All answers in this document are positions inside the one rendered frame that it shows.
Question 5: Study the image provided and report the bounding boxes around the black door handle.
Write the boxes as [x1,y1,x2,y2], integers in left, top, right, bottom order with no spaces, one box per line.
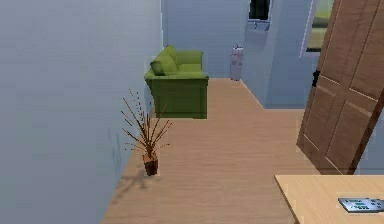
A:
[311,69,321,88]

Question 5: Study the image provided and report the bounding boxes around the window with white frame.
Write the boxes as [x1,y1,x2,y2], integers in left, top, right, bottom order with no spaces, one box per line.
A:
[299,0,336,59]

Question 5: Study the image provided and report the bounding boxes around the brown twig house plant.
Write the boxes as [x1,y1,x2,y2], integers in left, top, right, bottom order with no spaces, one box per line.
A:
[120,88,173,177]

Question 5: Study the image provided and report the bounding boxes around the grey remote control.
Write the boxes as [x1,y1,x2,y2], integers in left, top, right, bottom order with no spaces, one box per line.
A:
[337,197,384,214]

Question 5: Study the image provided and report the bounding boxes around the green sofa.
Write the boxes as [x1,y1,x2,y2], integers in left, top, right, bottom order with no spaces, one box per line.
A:
[143,44,210,120]

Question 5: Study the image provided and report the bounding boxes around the green sofa cushion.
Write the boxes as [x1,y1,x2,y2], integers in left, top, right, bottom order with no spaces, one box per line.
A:
[149,54,179,77]

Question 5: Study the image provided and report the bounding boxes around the brown panelled room door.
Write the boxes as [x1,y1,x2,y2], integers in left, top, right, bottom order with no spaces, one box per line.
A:
[296,0,384,176]

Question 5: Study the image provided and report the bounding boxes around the light wooden table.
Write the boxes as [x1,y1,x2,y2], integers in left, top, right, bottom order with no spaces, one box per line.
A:
[274,174,384,224]

